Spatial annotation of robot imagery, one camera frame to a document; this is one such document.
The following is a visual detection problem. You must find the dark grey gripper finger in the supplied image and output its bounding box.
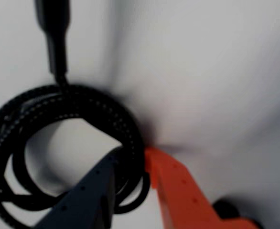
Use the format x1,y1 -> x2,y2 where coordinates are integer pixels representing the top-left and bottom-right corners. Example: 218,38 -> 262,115
33,146 -> 124,229

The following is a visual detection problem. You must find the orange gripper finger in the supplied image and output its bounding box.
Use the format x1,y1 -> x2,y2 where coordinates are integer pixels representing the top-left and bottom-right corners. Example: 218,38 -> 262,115
144,146 -> 260,229

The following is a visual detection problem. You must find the black usb cable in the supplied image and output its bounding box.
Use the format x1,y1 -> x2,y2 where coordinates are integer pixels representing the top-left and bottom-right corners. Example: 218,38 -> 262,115
0,0 -> 152,215

